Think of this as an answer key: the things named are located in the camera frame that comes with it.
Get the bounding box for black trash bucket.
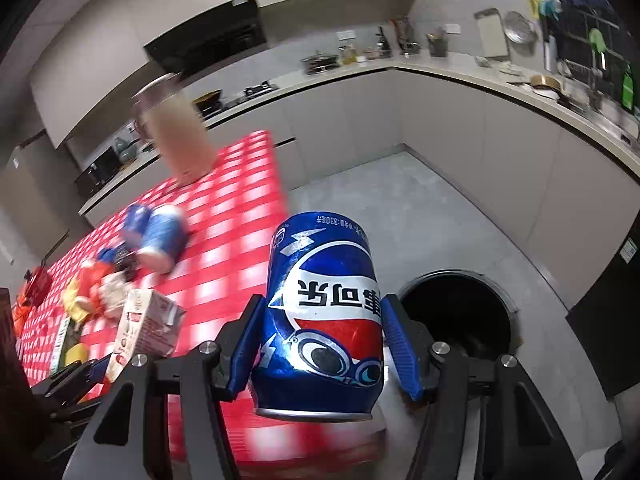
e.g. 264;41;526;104
398;269;521;361

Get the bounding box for beige refrigerator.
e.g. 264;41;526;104
1;131;87;266

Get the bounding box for red enamel pot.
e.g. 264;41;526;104
18;231;70;308

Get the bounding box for round metal strainer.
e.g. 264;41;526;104
502;10;537;46

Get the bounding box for white cutting board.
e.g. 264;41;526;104
474;8;511;61

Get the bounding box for black dishwasher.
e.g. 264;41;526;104
566;222;640;400

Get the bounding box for green white milk carton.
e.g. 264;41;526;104
49;315;77;374

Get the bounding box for yellow cloth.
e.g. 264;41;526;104
61;273;94;324

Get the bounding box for blue pepsi can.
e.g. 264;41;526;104
250;211;384;422

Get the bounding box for dark bottle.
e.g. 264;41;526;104
376;26;393;58

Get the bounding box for yellow sponge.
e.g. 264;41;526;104
64;342;90;366

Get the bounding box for blue white paper cup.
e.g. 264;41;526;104
136;204;189;274

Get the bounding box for pink milk carton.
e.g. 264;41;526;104
105;288;186;384

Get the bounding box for green dish soap bottle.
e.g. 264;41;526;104
620;62;634;114

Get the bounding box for metal dish rack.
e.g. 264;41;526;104
302;51;341;75

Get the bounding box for green ceramic vase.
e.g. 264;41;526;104
114;136;139;166

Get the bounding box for black microwave oven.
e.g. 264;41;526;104
74;148;122;200

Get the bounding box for utensil holder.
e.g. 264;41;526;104
425;27;448;58

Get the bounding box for orange plastic bag at edge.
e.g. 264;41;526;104
12;292;32;338

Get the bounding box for gas stove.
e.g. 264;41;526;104
235;80;279;103

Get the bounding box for white plastic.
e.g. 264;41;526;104
99;271;134;321

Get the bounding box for pink thermos jug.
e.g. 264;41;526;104
132;73;216;185

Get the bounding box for red white checkered tablecloth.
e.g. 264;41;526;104
21;130;385;479

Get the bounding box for black range hood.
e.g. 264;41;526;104
144;0;267;78

